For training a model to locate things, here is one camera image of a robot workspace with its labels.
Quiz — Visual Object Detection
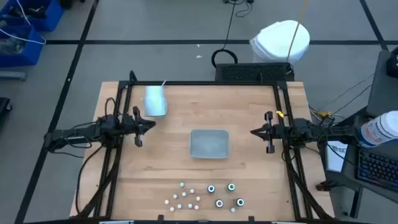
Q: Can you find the dark grey desk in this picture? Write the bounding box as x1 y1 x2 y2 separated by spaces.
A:
323 105 398 205

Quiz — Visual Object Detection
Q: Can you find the white paper sheet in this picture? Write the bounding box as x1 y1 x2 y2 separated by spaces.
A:
325 140 349 174

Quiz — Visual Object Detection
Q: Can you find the yellow floor cable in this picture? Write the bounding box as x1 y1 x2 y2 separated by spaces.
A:
309 107 333 119

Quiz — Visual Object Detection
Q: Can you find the black mesh computer case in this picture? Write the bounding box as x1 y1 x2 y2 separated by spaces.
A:
215 62 295 83

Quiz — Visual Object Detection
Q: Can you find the black floor cable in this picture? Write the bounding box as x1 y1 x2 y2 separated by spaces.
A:
211 0 239 68

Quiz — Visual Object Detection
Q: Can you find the grey plastic bin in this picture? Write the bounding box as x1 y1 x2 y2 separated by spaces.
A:
188 128 231 160

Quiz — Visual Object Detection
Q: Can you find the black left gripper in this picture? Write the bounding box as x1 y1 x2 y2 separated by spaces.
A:
119 106 157 148

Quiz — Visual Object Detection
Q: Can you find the grey flat panel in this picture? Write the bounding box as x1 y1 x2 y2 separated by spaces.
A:
366 49 398 118

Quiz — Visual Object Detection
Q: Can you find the yellow hanging cable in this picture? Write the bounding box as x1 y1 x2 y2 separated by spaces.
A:
285 0 309 63

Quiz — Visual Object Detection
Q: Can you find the black device on panel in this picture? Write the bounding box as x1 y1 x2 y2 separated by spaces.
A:
386 46 398 78

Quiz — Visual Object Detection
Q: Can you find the white cylindrical projector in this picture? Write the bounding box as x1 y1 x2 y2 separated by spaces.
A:
143 85 169 118

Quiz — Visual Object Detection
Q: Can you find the blue plastic storage bin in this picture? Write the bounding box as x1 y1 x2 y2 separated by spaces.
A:
0 0 65 32
0 24 47 68

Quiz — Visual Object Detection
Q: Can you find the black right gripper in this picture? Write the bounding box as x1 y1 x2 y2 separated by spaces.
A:
250 111 292 154

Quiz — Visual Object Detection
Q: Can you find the black backlit keyboard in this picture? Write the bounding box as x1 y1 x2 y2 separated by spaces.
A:
354 148 398 191

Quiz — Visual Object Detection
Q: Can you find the white lined trash can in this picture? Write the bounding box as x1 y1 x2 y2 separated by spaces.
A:
249 19 311 65

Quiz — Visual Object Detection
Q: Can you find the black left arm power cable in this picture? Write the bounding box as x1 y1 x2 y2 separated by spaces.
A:
75 145 104 215

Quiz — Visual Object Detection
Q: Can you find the grey floor bar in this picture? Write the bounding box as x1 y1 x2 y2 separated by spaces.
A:
0 71 27 82

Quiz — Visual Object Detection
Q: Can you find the white wipes canister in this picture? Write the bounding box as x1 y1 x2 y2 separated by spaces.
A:
357 110 398 149

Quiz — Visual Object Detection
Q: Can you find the white loose cable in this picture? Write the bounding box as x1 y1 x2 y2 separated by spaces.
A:
0 0 47 44

